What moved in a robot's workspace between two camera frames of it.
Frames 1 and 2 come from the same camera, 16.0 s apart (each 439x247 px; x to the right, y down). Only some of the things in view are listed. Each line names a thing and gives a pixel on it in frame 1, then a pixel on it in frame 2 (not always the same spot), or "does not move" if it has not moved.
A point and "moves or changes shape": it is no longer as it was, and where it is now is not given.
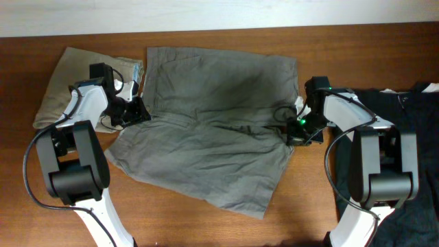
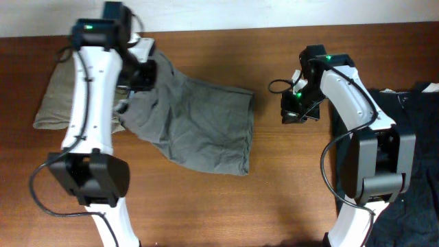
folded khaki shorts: x=75 y=66 does not move
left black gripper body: x=138 y=112 → x=138 y=78
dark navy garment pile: x=414 y=110 does not move
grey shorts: x=210 y=137 moves or changes shape
